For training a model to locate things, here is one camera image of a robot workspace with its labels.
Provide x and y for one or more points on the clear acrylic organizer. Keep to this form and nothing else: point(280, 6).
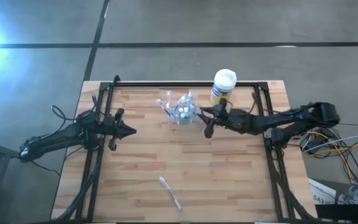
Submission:
point(174, 121)

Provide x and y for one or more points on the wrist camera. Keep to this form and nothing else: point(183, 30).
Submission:
point(107, 124)
point(233, 119)

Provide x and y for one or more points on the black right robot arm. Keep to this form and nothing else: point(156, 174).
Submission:
point(284, 119)

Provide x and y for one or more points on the black aluminium table frame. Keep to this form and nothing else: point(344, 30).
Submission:
point(182, 84)

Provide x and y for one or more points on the white printed box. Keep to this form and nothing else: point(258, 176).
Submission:
point(320, 193)

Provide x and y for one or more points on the blue white toothbrushes on table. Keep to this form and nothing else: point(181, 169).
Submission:
point(170, 194)

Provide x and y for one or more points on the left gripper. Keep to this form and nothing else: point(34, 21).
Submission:
point(118, 126)

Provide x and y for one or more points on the yellow Lysol wipes canister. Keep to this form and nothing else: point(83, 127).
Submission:
point(224, 84)

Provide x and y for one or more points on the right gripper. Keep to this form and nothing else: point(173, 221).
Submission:
point(217, 113)

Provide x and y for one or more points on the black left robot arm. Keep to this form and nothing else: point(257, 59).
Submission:
point(51, 141)

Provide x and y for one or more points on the black equipment case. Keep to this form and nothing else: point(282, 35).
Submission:
point(346, 214)

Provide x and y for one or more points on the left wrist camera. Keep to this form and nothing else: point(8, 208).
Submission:
point(107, 124)

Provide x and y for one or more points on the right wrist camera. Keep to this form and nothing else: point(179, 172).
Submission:
point(233, 119)

